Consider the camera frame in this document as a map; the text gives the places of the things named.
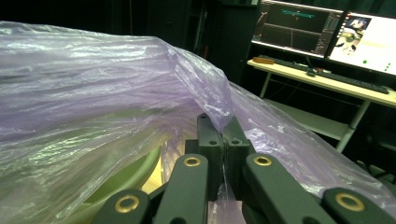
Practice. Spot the monitor with bright screen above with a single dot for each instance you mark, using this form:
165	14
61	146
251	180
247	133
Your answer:
370	46

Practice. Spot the monitor with dark screen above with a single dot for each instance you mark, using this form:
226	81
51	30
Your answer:
295	28

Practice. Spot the purple plastic bag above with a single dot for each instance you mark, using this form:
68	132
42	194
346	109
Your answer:
77	77

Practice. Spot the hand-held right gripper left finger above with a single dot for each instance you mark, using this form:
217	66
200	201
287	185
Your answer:
214	149

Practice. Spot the black keyboard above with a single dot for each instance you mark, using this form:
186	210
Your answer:
283	62
355	81

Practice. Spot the brown flat block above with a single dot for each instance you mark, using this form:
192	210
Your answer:
263	60

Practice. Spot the white metal stand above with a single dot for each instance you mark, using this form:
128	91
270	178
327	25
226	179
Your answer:
336	84

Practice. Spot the small black device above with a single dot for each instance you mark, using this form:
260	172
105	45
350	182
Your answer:
311	72

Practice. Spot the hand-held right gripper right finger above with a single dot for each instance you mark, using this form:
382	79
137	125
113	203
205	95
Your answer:
235	149

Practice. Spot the round trash bin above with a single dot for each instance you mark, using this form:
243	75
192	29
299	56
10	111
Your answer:
124	180

